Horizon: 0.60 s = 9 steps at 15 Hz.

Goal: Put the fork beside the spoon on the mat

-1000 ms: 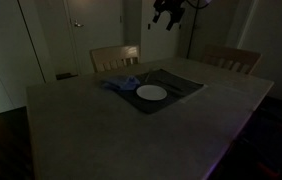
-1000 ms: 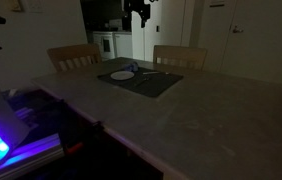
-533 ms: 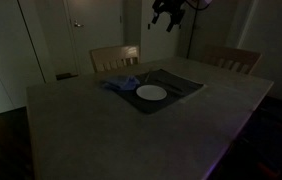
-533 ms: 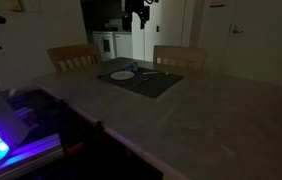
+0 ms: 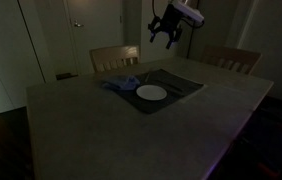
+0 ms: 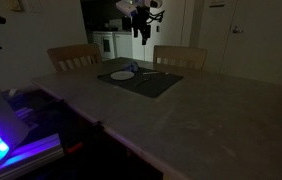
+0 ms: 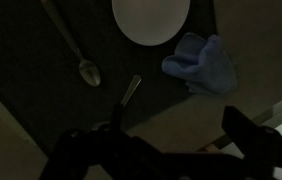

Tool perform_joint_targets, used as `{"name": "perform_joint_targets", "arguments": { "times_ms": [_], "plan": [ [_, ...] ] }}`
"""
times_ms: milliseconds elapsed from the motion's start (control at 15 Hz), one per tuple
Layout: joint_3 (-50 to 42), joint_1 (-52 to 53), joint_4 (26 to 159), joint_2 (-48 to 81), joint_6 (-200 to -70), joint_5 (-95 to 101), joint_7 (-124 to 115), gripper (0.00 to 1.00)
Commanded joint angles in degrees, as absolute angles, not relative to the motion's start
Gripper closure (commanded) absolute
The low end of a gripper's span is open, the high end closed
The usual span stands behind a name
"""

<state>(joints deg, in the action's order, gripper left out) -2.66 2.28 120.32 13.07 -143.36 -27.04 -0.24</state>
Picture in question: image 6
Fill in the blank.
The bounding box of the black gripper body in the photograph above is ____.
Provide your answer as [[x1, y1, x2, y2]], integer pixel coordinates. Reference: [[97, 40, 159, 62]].
[[132, 7, 153, 35]]

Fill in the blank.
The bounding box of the silver metal fork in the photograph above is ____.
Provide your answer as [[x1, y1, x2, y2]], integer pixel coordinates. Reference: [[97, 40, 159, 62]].
[[142, 70, 171, 76]]

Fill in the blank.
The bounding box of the white kitchen cabinet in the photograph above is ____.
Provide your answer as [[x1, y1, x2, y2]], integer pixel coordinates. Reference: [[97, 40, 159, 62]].
[[113, 32, 134, 60]]

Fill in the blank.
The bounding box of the blue crumpled cloth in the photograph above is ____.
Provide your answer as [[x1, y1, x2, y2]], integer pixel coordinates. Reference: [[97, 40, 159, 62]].
[[122, 61, 140, 73]]

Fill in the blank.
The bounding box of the light wooden chair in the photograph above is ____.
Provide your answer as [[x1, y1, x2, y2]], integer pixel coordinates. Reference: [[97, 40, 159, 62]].
[[46, 43, 103, 73], [152, 45, 208, 71]]

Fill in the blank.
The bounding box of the white round plate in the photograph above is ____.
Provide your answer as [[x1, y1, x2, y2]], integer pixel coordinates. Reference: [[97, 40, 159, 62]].
[[110, 70, 136, 81]]

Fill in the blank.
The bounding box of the dark fabric placemat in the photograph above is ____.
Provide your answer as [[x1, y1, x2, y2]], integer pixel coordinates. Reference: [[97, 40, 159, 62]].
[[96, 66, 184, 99]]

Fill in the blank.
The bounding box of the white room door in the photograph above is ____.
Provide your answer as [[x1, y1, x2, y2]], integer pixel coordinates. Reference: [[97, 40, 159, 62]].
[[220, 0, 282, 86]]

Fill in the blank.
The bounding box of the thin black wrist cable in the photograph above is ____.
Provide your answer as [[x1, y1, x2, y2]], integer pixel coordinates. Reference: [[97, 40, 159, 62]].
[[147, 9, 166, 24]]

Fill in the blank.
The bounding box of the metal door lever handle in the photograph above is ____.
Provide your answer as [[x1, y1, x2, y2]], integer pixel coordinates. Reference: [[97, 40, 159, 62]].
[[232, 25, 244, 34]]

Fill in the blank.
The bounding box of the black clamp orange handle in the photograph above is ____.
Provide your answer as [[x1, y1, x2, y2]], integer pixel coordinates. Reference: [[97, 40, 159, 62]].
[[64, 121, 105, 155]]

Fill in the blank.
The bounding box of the aluminium frame rail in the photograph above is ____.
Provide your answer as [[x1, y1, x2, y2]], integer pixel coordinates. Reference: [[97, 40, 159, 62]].
[[0, 133, 64, 180]]

